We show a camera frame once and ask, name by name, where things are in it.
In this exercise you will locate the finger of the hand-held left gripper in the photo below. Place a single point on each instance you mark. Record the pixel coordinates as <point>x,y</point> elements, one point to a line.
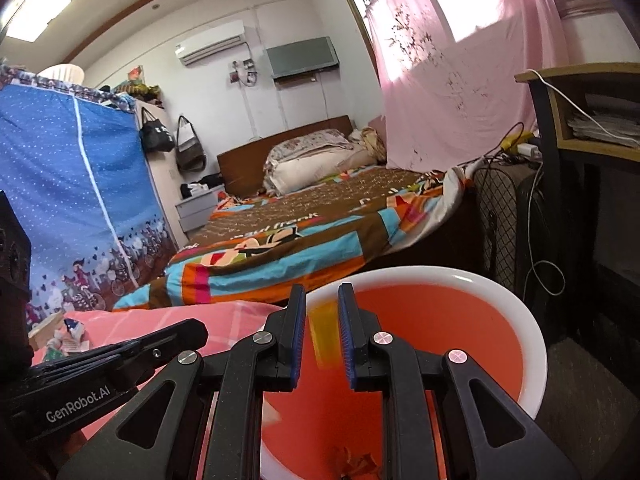
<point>175,335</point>
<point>75,356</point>

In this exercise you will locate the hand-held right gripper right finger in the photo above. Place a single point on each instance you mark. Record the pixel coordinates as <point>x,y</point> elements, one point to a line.
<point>346,330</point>

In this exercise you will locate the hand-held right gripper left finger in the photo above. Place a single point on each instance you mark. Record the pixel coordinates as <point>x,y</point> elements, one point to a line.
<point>297,330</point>

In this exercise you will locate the blue green packet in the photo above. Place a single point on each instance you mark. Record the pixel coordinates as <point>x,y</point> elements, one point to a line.
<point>75,350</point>

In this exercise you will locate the yellow plastic wrapper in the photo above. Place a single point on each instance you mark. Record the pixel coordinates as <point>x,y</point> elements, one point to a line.
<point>325,335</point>

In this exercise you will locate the orange bucket with white rim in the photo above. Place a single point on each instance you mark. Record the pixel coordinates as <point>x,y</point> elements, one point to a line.
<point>450,320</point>

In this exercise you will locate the pink checked blanket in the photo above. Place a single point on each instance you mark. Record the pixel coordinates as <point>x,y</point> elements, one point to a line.
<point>165,315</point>

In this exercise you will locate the flat cardboard box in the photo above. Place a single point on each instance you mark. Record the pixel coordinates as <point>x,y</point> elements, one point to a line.
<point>45,330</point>

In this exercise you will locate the colourful patterned bed quilt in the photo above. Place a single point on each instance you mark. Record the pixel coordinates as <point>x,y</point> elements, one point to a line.
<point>310,220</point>

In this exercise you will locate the grey nightstand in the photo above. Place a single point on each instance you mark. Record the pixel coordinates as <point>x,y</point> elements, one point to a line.
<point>197,210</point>

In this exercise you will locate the tall white cupboard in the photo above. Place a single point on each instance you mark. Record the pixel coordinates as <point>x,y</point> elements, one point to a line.
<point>160,195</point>

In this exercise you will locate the white tissue box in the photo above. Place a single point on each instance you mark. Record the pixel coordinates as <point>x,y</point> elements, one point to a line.
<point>197,189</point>

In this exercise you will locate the black clothes heap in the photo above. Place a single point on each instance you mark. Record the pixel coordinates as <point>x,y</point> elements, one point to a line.
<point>210,181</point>

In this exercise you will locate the cream pillow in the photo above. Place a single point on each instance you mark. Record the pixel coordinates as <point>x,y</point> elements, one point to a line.
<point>310,167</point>

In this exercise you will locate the brown wooden headboard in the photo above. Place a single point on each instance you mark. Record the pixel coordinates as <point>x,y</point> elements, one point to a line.
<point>245,160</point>

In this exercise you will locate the grey black tote bag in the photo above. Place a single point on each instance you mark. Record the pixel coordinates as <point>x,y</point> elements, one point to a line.
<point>190,152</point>

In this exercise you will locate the blue dotted fabric wardrobe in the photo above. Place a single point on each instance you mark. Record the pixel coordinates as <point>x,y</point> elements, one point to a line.
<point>65,170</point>

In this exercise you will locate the black quilted case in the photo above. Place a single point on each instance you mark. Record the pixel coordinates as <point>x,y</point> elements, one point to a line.
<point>505,230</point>

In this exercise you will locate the floral pillow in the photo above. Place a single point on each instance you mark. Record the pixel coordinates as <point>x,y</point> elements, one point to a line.
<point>310,142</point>

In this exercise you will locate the pale yellow cloth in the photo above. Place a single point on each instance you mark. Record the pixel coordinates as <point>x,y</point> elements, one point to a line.
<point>374,142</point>

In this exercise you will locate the black handbag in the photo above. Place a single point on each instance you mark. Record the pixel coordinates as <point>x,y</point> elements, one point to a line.
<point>156,135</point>

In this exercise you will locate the green clutter heap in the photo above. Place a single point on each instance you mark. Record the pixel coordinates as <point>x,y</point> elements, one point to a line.
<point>140,94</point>

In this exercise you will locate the red picture card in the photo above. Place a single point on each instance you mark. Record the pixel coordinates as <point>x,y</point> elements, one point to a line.
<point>136,75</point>

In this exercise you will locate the pink embroidered hanging sheet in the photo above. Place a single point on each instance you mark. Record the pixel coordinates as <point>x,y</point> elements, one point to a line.
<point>450,85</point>

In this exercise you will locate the white plastic basin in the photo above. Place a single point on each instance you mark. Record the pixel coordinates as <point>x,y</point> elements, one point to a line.
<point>62,74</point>

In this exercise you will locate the dark desk with wooden shelf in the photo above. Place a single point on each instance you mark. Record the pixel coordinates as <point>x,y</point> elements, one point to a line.
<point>547,125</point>

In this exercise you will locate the white air conditioner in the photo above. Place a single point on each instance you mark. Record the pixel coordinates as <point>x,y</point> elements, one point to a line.
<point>210,42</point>

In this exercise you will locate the stack of papers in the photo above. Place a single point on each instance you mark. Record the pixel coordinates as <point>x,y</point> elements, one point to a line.
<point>610,125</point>

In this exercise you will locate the ceiling light panel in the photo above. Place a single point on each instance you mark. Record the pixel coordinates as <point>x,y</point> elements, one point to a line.
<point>50,0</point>

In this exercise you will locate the wall mounted television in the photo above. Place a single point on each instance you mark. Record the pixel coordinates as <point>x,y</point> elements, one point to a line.
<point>302,57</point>

